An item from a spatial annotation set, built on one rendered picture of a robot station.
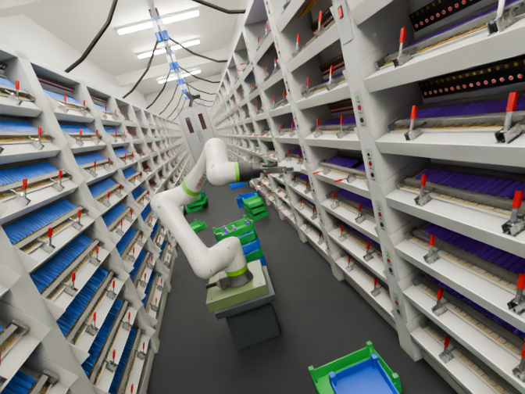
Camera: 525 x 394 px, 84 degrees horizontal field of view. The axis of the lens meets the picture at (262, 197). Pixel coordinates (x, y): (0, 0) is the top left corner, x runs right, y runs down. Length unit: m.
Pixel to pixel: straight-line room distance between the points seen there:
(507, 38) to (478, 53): 0.06
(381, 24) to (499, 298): 0.83
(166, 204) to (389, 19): 1.23
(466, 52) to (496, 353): 0.78
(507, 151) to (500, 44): 0.19
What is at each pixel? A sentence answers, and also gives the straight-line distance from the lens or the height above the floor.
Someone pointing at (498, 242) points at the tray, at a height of 0.73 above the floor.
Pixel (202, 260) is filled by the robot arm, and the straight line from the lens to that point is 1.47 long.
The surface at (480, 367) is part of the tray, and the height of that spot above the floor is 0.19.
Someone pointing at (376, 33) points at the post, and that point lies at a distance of 1.09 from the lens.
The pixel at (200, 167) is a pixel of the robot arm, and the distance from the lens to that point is 1.44.
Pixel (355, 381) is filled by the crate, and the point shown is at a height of 0.09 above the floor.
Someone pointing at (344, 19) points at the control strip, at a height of 1.34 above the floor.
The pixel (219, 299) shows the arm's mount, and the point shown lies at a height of 0.33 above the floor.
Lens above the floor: 1.14
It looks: 15 degrees down
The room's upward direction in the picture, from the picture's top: 17 degrees counter-clockwise
